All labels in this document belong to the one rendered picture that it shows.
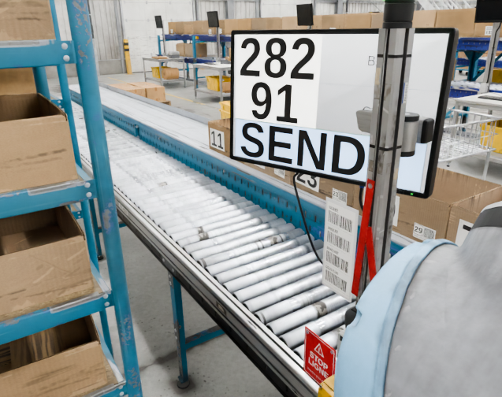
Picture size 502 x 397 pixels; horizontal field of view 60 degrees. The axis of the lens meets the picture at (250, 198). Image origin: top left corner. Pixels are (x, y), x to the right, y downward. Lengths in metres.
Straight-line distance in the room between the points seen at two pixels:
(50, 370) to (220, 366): 1.51
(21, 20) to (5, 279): 0.38
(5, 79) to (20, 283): 1.03
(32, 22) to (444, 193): 1.49
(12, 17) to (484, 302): 0.62
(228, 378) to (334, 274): 1.41
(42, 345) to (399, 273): 0.87
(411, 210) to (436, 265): 1.26
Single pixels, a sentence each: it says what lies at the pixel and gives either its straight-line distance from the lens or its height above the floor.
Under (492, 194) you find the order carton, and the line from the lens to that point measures 1.62.
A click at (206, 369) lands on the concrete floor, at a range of 2.30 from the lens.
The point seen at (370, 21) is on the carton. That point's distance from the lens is 7.72.
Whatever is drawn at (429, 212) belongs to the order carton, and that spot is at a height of 1.00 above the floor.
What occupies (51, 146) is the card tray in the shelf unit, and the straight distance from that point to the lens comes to 0.71.
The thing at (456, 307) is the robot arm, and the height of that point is 1.43.
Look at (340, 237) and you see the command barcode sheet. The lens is 0.86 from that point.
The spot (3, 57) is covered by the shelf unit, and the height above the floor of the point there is 1.53.
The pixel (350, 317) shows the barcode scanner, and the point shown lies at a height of 1.07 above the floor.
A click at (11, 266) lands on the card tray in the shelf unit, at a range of 0.77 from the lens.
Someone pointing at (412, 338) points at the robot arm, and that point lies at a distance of 0.24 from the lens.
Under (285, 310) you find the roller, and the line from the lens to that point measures 1.39.
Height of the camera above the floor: 1.56
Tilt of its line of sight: 22 degrees down
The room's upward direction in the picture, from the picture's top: 1 degrees counter-clockwise
